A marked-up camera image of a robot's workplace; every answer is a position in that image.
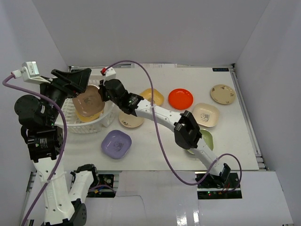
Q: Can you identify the green square panda plate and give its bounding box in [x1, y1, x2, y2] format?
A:
[200, 129, 214, 151]

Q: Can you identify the cream round flower plate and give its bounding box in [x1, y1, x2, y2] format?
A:
[119, 111, 144, 129]

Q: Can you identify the orange round plate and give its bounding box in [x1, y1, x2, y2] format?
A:
[168, 88, 194, 110]

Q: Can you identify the yellow square panda plate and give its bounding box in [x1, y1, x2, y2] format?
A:
[140, 88, 165, 106]

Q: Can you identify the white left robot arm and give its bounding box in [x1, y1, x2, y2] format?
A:
[14, 68, 99, 226]

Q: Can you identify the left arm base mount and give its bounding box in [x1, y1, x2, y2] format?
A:
[70, 173, 116, 197]

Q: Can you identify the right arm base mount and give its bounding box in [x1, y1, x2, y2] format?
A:
[197, 173, 242, 200]

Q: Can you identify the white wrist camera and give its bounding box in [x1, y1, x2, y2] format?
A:
[12, 61, 50, 85]
[100, 67, 116, 82]

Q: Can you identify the cream square panda plate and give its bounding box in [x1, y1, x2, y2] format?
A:
[192, 103, 220, 128]

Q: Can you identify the cream round plate far right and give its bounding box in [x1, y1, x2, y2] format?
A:
[210, 84, 236, 105]

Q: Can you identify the white plastic basket bin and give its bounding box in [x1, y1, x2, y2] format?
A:
[60, 73, 118, 134]

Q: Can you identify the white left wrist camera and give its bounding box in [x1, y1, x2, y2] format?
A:
[12, 61, 50, 85]

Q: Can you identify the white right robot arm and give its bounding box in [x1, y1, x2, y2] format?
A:
[99, 79, 230, 188]

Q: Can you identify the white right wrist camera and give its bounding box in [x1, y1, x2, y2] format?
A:
[100, 67, 116, 82]

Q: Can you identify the brown square panda plate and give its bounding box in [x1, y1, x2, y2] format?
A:
[72, 85, 105, 117]

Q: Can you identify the purple square panda plate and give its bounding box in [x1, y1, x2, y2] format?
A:
[101, 130, 132, 160]

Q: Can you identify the yellow square plate in bin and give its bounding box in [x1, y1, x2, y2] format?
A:
[75, 110, 103, 123]

